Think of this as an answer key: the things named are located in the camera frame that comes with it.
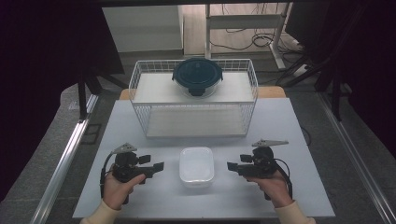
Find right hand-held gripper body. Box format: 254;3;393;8
245;138;290;180

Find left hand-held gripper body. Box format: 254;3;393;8
111;142;148;184

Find white square plastic container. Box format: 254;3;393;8
178;146;216;189

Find white wire basket rack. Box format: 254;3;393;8
128;58;260;139

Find round container with dark lid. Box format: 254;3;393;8
171;57;224;98

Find person's left hand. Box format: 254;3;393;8
102;169;147;211

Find person's right hand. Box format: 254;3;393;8
245;170;295;209

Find white table mat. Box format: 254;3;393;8
72;97;336;219

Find black floor grate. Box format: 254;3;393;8
80;123;103;146

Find black metal stand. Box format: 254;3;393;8
276;55;353;123
77;70;129;121

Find white power strip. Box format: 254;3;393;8
290;63;313;78

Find white cabinet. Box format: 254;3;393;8
102;5;185;53

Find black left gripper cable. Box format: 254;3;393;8
99;151;119;199

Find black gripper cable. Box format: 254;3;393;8
264;158;294;201
99;151;119;199

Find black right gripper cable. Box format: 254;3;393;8
264;158;294;201

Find black cable beside table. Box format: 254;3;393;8
300;125;313;147

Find silver metal floor rail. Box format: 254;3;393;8
317;91;396;224
29;93;101;224

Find black floor cables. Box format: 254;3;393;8
208;3;305;54

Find white metal desk frame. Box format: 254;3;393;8
204;3;292;70

